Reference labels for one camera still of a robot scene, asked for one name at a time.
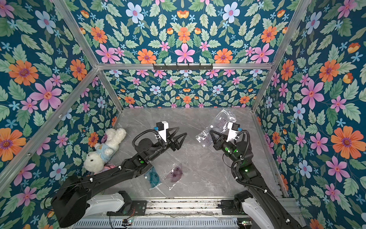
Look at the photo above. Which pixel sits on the purple protractor set pouch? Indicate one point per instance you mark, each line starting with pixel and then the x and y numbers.
pixel 173 176

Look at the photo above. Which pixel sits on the pink round toy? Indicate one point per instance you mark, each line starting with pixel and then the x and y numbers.
pixel 108 167

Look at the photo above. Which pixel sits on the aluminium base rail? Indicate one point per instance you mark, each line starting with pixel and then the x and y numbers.
pixel 173 213

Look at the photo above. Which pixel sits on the clear purple ruler set pouch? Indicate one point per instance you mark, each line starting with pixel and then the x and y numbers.
pixel 219 123

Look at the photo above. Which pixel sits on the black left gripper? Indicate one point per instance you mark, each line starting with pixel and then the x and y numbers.
pixel 170 142

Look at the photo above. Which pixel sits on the white plush bear toy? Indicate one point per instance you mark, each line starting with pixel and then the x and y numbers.
pixel 103 152

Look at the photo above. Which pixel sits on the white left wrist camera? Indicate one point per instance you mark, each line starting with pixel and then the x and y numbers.
pixel 161 128

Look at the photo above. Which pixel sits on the black hook rail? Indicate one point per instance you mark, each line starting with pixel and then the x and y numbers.
pixel 178 67

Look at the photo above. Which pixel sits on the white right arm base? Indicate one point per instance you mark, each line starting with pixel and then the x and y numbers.
pixel 244 202

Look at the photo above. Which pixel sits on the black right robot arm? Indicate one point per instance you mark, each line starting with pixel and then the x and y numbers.
pixel 257 201

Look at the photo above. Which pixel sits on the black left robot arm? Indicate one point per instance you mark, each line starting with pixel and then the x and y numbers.
pixel 70 203

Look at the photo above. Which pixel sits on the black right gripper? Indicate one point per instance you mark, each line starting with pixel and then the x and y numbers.
pixel 223 144

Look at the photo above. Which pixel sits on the green ruler set pouch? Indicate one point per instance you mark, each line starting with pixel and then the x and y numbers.
pixel 152 179

